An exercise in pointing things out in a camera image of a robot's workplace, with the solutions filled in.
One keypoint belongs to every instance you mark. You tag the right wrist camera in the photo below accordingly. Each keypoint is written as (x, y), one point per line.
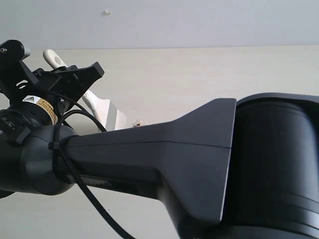
(11, 52)

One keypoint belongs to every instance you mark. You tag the brown pellets and white crumbs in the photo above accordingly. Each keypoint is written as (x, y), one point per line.
(139, 123)

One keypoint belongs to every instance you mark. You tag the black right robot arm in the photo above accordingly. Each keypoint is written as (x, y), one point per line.
(230, 169)

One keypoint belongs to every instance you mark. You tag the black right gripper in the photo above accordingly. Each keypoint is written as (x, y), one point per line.
(61, 87)

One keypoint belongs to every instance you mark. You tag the white blob on wall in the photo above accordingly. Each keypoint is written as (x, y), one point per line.
(106, 13)

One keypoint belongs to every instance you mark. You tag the wide white paint brush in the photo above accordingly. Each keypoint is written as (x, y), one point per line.
(102, 109)

